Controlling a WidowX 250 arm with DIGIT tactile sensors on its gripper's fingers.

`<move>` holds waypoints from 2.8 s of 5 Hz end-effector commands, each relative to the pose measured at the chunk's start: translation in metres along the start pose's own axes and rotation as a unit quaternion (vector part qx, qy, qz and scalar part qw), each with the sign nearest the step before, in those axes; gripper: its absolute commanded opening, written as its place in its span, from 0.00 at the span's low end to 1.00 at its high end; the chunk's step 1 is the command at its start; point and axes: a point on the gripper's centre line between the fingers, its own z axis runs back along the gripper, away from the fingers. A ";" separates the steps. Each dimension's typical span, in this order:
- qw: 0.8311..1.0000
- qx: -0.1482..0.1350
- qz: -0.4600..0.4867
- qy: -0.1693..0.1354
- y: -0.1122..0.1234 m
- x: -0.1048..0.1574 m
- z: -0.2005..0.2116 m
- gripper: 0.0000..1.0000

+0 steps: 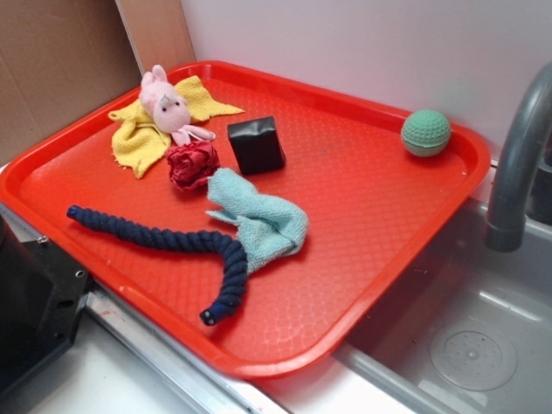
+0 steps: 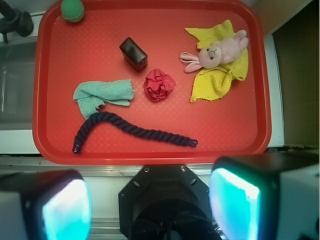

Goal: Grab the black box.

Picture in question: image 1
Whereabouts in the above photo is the black box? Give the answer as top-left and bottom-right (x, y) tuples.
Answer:
(227, 116), (286, 175)

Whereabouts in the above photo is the red plastic tray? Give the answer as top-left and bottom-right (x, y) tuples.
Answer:
(1, 61), (490, 379)

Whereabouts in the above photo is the light blue cloth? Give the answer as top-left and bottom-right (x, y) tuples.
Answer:
(206, 168), (309, 274)

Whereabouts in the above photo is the red crumpled cloth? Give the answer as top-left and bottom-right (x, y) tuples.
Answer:
(166, 141), (221, 191)

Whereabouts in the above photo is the pink plush bunny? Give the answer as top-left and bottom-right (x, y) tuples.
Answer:
(139, 65), (216, 147)

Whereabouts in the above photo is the yellow cloth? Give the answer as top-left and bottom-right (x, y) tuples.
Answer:
(109, 76), (243, 179)

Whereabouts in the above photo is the green dimpled ball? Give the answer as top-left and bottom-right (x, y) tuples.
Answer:
(401, 110), (452, 158)

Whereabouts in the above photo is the grey plastic sink basin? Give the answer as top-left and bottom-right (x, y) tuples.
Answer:
(336, 200), (551, 413)

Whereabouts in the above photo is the grey toy faucet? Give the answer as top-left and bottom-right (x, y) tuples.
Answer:
(484, 64), (551, 252)

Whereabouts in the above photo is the brown cardboard panel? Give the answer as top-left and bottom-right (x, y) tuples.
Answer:
(1, 1), (195, 164)

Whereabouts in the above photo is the dark blue twisted rope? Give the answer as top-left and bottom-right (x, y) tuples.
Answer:
(66, 204), (249, 328)

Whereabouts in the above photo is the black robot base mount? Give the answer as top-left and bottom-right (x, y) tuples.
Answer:
(1, 220), (91, 399)

